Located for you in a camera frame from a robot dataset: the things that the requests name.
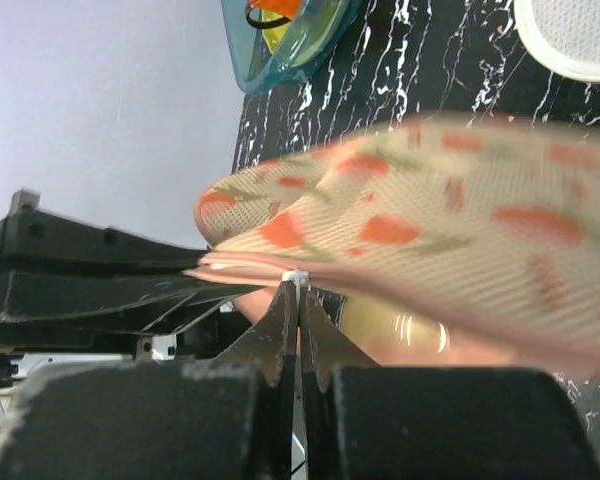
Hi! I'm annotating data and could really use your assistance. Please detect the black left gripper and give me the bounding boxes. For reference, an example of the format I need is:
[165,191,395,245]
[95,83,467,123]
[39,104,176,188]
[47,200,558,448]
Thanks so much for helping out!
[0,192,255,349]

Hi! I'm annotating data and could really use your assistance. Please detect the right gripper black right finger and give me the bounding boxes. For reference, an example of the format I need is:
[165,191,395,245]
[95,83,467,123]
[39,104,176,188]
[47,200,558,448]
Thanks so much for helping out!
[299,290,600,479]

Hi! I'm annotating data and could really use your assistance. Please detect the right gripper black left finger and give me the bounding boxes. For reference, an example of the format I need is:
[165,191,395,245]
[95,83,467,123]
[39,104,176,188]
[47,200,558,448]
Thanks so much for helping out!
[0,282,299,479]

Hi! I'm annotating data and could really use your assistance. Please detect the pink floral mesh laundry bag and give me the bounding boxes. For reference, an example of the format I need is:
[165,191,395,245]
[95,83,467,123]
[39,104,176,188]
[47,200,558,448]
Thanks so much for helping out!
[188,114,600,375]

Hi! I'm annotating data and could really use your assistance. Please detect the round white mesh laundry bag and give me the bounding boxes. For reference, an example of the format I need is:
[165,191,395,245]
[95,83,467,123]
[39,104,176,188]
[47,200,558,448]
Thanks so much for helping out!
[512,0,600,84]

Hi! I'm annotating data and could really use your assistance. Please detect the beige bowl with brown rim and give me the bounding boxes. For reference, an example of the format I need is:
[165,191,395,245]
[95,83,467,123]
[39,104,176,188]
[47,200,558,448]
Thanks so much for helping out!
[340,295,459,366]

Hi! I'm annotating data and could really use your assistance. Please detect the teal plastic tub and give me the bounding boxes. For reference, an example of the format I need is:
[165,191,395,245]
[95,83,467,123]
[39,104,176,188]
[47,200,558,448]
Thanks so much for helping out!
[221,1,361,95]

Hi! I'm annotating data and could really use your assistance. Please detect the green dotted plate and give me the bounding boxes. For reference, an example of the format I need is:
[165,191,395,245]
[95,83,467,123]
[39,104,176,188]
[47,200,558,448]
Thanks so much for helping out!
[245,1,350,68]

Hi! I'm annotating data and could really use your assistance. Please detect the orange mug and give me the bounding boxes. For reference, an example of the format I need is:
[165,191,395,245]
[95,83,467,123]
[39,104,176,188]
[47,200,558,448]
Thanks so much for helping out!
[248,0,303,20]

